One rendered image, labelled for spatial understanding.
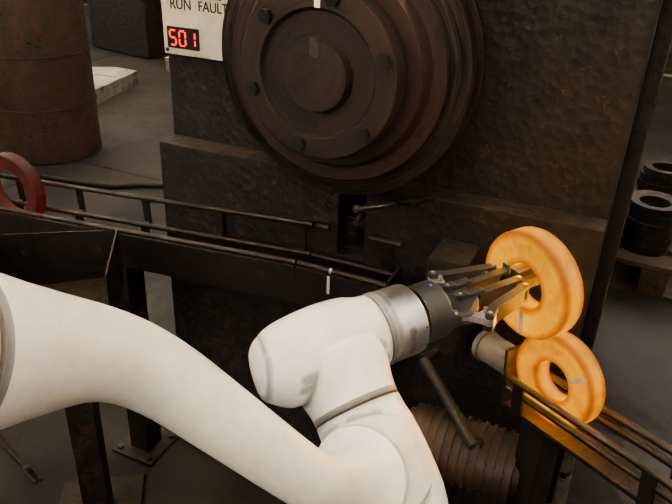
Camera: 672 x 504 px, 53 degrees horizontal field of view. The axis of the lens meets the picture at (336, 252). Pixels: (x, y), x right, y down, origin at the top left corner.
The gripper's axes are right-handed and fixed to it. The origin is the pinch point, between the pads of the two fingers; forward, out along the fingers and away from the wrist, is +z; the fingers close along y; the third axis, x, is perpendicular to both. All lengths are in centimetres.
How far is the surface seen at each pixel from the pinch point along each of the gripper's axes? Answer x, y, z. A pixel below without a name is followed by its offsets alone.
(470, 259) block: -13.1, -24.8, 11.4
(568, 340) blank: -14.6, 0.6, 9.4
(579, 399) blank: -21.8, 5.6, 7.9
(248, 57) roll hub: 22, -51, -18
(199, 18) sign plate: 23, -84, -14
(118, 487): -89, -80, -50
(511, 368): -24.6, -7.6, 7.0
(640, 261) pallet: -86, -85, 157
